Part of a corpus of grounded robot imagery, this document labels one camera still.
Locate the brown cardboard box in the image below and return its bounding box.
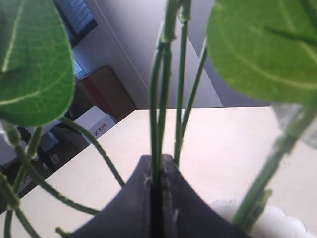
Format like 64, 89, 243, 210
69, 65, 136, 121

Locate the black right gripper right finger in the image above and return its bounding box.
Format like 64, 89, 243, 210
162, 154, 248, 238

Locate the red artificial flower plant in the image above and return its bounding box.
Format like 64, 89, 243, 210
0, 0, 317, 238

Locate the white cardboard box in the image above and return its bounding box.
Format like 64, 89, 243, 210
53, 106, 117, 144

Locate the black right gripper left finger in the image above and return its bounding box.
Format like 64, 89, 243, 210
68, 155, 151, 238

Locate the white plastic flower pot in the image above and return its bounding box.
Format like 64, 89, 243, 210
210, 198, 315, 238

